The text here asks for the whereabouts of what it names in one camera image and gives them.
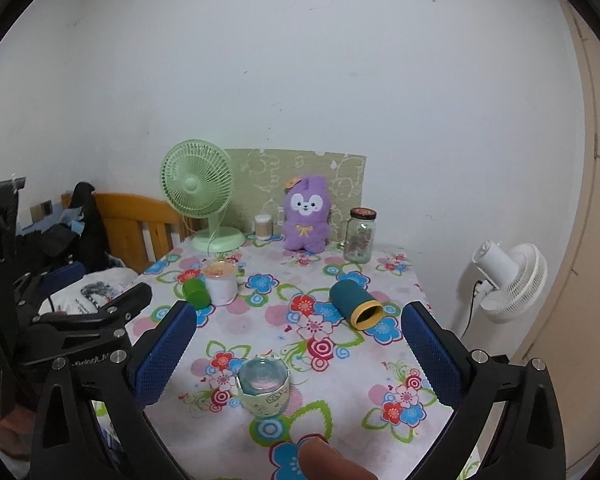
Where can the cotton swab container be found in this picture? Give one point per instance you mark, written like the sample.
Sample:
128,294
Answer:
263,227

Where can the glass jar with dark lid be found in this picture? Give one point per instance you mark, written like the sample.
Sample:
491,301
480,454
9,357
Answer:
359,240

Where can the small green cup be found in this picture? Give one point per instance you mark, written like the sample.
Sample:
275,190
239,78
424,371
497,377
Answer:
196,294

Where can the teal cup with yellow rim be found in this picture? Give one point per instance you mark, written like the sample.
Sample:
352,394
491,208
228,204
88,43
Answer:
352,302

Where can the purple plush toy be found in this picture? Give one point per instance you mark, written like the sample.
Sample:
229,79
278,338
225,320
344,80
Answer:
306,220

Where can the beige door frame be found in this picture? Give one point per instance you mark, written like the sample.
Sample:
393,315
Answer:
587,160

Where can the black clothing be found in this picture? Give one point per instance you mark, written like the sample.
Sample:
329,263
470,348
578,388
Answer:
82,230

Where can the white cup with orange lid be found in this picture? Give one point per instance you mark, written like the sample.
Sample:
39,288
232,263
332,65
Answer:
221,285

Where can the person's right hand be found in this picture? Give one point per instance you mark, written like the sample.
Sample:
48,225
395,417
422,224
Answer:
325,462

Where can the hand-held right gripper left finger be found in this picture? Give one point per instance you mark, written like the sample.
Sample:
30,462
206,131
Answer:
164,357

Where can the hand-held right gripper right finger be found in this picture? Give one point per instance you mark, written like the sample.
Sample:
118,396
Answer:
432,360

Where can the white printed cloth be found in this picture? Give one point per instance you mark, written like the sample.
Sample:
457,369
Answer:
95,290

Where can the white fan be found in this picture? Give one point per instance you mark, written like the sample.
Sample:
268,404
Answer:
512,280

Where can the glass cup with paper sleeve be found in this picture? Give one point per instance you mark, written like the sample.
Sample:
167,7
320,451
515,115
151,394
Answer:
262,385

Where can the floral tablecloth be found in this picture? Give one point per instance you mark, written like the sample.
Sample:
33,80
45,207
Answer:
340,385

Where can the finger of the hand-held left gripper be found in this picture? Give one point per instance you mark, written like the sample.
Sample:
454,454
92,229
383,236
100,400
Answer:
62,277
125,302

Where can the green desk fan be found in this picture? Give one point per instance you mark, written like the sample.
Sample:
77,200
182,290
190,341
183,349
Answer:
196,180

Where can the wooden bed headboard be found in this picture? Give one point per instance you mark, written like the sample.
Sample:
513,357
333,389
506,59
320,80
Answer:
130,220

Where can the green patterned board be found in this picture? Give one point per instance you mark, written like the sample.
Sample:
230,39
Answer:
260,175

